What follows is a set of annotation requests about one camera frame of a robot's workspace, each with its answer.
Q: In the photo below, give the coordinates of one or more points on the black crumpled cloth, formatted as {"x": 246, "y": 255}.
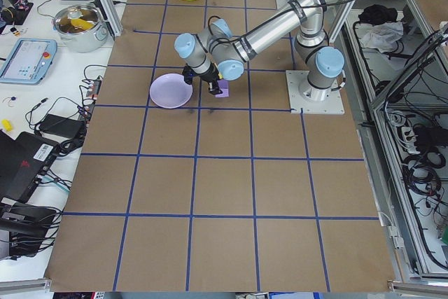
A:
{"x": 378, "y": 13}

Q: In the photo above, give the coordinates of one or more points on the black electronic device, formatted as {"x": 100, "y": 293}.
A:
{"x": 28, "y": 229}

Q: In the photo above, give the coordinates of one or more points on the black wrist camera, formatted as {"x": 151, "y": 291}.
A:
{"x": 187, "y": 75}

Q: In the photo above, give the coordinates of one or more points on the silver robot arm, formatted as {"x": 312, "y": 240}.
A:
{"x": 273, "y": 29}

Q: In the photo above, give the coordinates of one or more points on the yellow foam block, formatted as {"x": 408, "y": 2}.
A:
{"x": 220, "y": 75}

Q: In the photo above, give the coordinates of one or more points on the aluminium table edge bar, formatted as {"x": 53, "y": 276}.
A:
{"x": 24, "y": 284}
{"x": 420, "y": 285}

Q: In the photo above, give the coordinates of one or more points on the small yellow object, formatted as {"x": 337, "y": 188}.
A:
{"x": 7, "y": 125}

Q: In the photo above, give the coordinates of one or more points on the black power adapter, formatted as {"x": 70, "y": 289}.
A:
{"x": 61, "y": 124}

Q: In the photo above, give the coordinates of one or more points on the black computer with red logo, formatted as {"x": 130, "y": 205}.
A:
{"x": 21, "y": 166}

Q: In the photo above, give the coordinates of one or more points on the black power strip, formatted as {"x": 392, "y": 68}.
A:
{"x": 91, "y": 89}

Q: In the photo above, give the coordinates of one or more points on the purple plastic plate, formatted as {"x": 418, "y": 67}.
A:
{"x": 168, "y": 92}

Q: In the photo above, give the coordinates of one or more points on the white power strip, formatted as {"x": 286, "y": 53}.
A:
{"x": 407, "y": 138}

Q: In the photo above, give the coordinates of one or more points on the V-shaped metal bar frame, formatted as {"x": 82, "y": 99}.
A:
{"x": 402, "y": 190}

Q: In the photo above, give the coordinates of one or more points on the purple foam block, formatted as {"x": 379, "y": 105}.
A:
{"x": 224, "y": 91}

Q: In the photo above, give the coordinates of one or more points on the black mat with electronics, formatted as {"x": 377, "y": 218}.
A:
{"x": 22, "y": 6}

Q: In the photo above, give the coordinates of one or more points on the white crumpled cloth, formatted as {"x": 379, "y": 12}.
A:
{"x": 383, "y": 36}

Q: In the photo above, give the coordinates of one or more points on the steel pot with glass lid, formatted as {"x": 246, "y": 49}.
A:
{"x": 80, "y": 36}

